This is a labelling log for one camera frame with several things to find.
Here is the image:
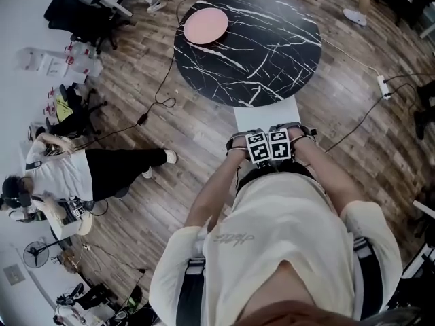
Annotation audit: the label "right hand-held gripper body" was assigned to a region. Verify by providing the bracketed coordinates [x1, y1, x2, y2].
[268, 123, 319, 163]

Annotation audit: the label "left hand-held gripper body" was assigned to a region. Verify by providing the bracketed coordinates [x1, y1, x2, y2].
[226, 128, 271, 164]

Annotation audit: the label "white chair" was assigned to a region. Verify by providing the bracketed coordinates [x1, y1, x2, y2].
[232, 97, 302, 136]

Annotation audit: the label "person's left forearm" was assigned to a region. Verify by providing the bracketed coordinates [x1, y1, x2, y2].
[186, 149, 253, 232]

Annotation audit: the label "person's right forearm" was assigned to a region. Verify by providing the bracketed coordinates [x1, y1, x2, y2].
[292, 143, 367, 217]

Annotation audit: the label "black office chair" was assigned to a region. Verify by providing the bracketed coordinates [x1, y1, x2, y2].
[43, 0, 132, 56]
[43, 83, 109, 139]

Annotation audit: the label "person's black trousers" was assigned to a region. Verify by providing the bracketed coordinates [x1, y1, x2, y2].
[237, 158, 317, 194]

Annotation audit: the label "person's white t-shirt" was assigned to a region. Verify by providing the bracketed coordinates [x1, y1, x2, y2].
[147, 173, 404, 326]

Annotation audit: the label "black marble round table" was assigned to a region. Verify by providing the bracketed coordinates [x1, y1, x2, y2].
[173, 0, 323, 109]

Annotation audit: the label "white power strip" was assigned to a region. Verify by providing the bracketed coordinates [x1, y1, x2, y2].
[377, 75, 391, 101]

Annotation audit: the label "pink round plate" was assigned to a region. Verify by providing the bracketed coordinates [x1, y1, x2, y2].
[183, 7, 230, 46]

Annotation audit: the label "pack of water bottles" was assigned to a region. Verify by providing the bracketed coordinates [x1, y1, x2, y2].
[63, 40, 103, 78]

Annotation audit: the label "white cardboard box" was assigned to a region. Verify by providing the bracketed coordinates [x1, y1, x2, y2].
[14, 46, 69, 78]

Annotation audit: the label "black standing fan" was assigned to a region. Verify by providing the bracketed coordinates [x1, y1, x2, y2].
[22, 238, 71, 270]

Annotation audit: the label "white power cable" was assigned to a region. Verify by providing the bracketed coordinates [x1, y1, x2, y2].
[320, 38, 382, 78]

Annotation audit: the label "black cable with adapter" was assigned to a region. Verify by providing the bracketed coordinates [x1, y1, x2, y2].
[73, 0, 194, 149]

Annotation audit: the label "black harness strap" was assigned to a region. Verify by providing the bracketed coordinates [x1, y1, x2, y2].
[352, 236, 385, 321]
[175, 255, 207, 326]

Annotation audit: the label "grey wall socket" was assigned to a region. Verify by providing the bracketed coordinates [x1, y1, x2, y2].
[3, 264, 26, 287]

